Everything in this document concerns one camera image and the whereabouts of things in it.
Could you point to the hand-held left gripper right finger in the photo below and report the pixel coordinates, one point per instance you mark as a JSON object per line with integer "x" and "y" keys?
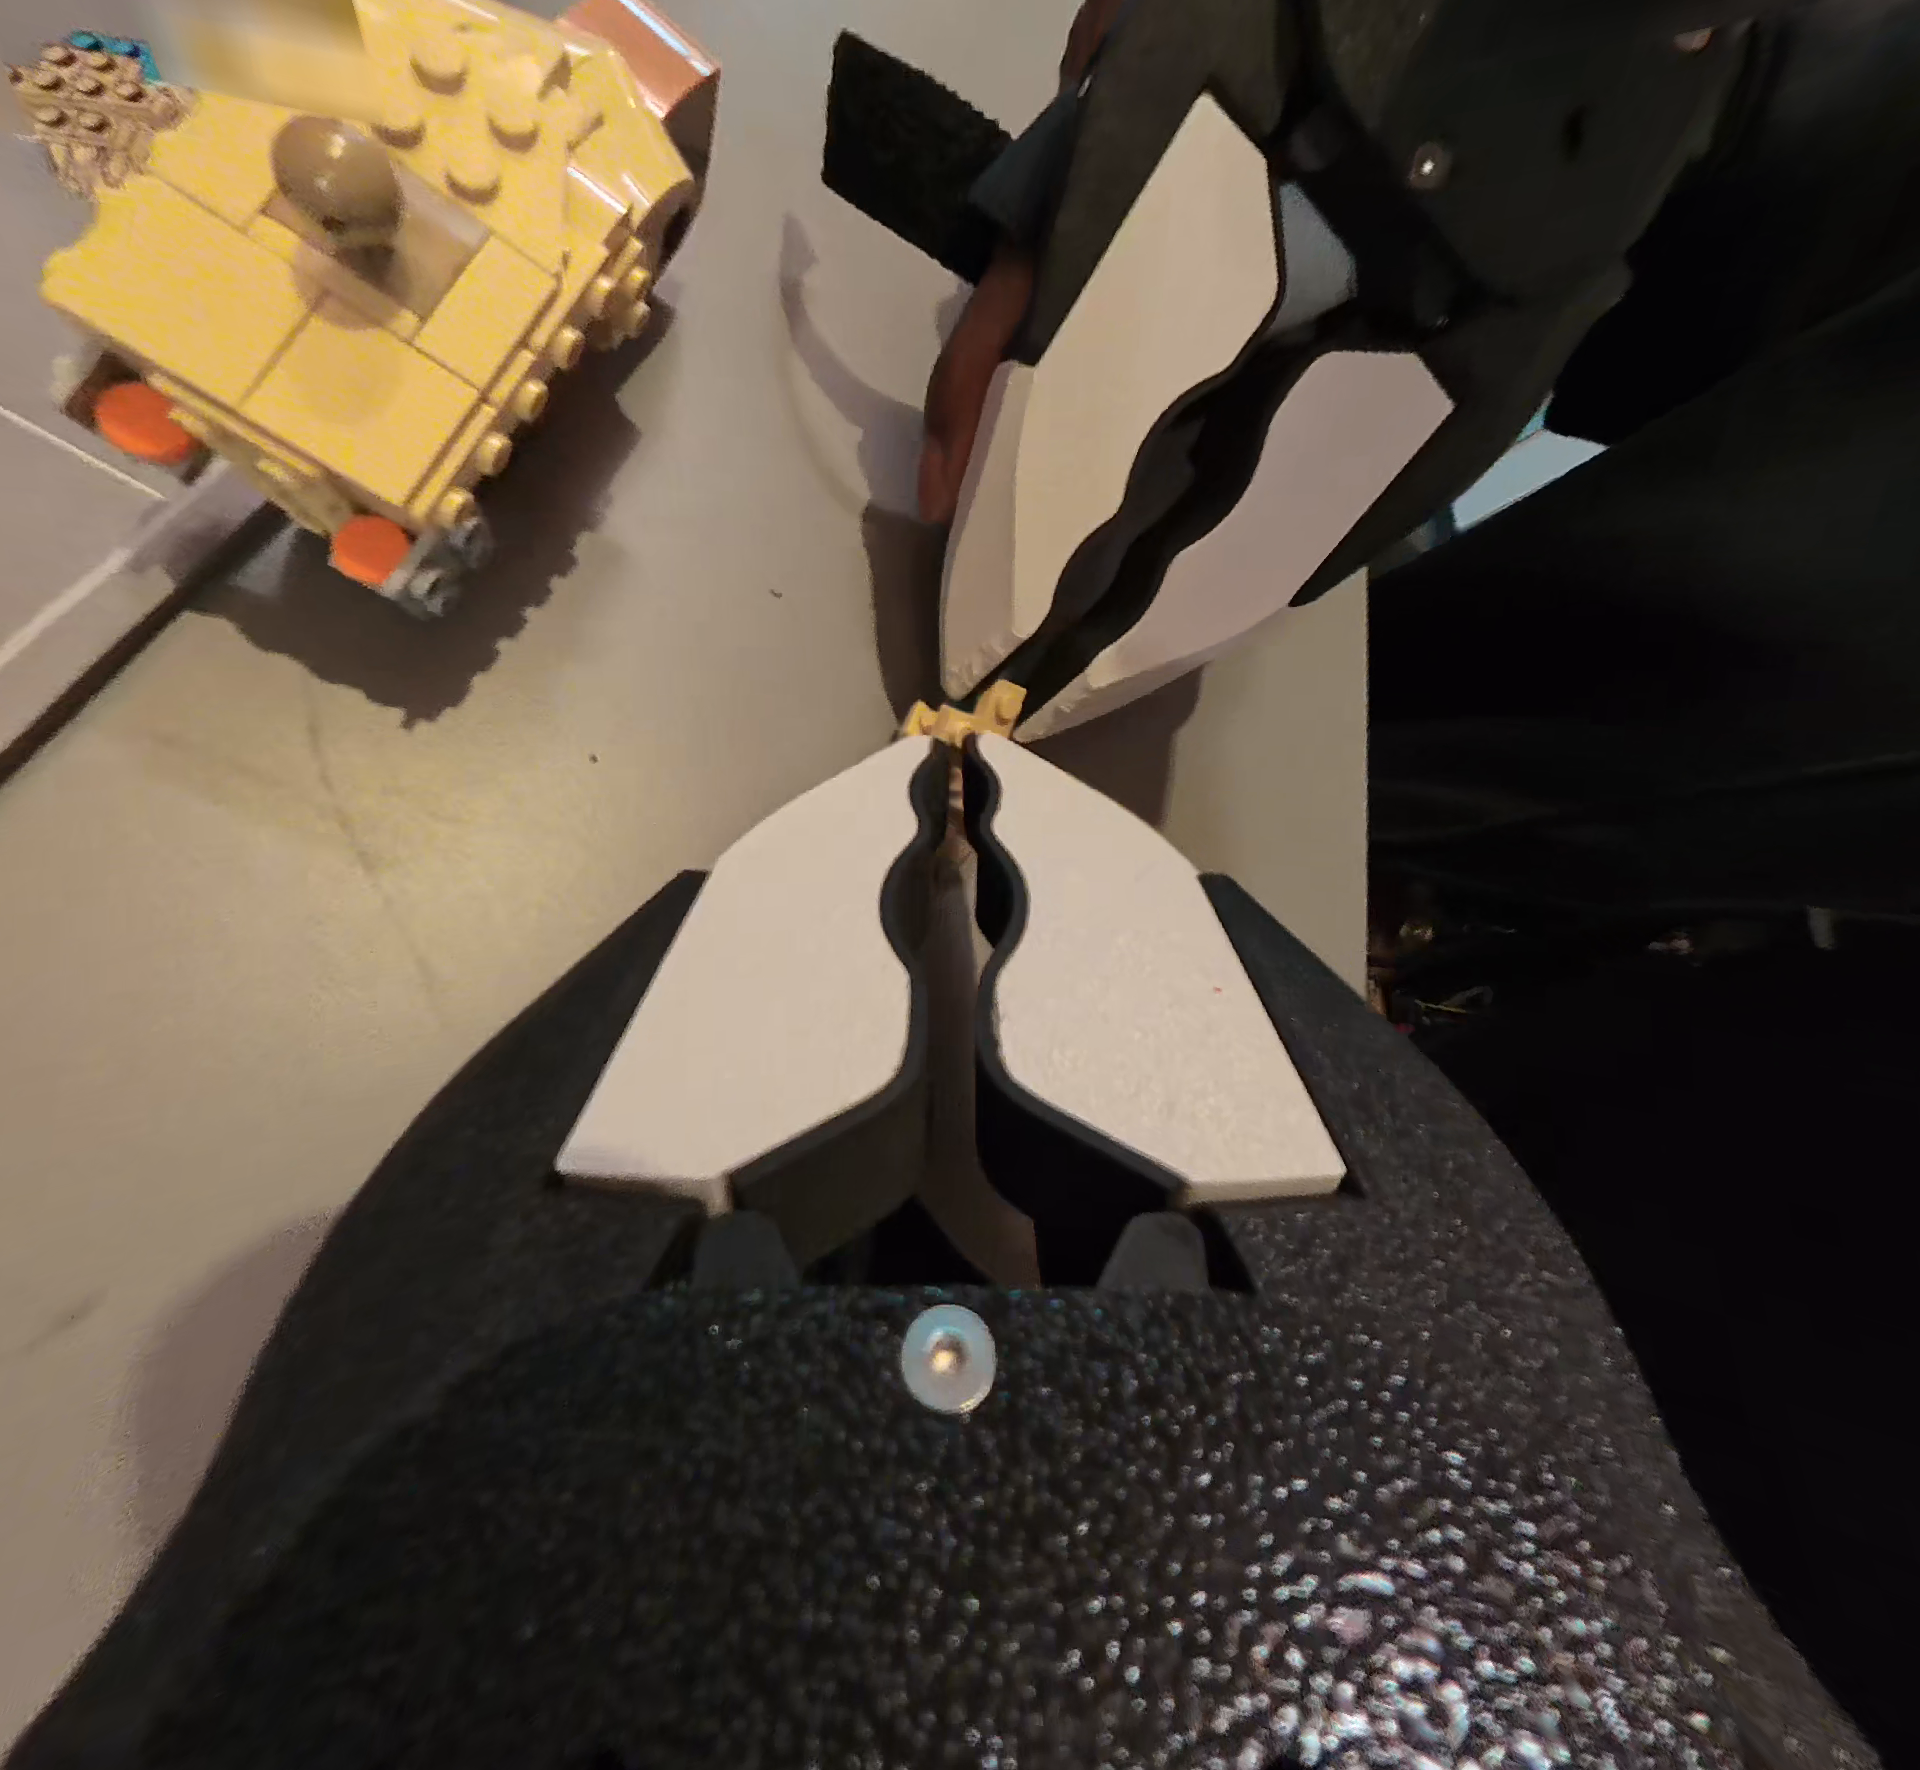
{"x": 1156, "y": 1020}

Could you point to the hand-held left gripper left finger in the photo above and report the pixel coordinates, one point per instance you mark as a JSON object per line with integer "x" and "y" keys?
{"x": 765, "y": 1020}

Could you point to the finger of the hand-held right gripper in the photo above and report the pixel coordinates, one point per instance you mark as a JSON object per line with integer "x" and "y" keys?
{"x": 1321, "y": 481}
{"x": 1125, "y": 346}

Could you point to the tan corner toy plate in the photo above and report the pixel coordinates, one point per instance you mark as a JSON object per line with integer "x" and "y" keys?
{"x": 999, "y": 708}
{"x": 938, "y": 721}

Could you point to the person's right forearm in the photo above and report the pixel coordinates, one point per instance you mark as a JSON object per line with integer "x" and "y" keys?
{"x": 1771, "y": 270}

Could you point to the light grey desk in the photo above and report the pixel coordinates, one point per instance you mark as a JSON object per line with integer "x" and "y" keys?
{"x": 525, "y": 825}

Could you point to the person's right hand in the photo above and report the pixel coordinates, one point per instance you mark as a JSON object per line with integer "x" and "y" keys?
{"x": 976, "y": 374}

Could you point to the colourful printed packaging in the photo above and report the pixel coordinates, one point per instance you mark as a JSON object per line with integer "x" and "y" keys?
{"x": 1428, "y": 967}

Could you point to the black bag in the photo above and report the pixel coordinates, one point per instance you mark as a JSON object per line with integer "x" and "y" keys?
{"x": 1650, "y": 1049}

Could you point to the tan and brown brick model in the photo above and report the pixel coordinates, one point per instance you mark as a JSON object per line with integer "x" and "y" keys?
{"x": 361, "y": 286}

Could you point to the grey building instruction booklet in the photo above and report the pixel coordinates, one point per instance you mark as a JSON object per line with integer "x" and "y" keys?
{"x": 77, "y": 570}

